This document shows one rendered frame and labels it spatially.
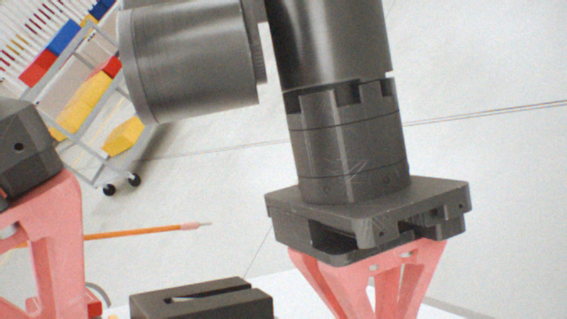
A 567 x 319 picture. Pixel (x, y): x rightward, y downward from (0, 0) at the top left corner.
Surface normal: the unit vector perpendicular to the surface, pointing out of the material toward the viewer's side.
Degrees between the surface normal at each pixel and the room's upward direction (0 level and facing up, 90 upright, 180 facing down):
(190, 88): 99
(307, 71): 55
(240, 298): 49
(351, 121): 72
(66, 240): 114
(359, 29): 85
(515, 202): 0
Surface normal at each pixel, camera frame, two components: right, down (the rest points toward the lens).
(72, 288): 0.65, 0.42
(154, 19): -0.07, -0.54
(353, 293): 0.47, 0.40
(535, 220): -0.67, -0.59
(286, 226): -0.88, 0.23
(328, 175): -0.43, 0.22
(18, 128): 0.56, 0.12
